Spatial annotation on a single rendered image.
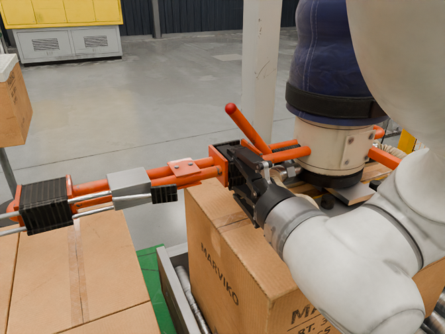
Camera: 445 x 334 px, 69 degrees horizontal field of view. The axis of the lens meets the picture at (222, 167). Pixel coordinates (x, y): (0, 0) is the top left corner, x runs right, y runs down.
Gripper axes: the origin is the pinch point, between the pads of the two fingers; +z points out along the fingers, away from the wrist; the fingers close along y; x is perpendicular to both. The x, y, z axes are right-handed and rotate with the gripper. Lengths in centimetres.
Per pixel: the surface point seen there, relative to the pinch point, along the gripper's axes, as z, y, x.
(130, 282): 28, 53, -22
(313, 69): -3.0, -18.0, 16.1
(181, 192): 155, 107, 33
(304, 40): 1.4, -22.6, 16.7
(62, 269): 44, 53, -42
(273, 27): 93, -15, 68
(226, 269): -7.9, 20.5, -4.3
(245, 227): -5.8, 12.8, 1.1
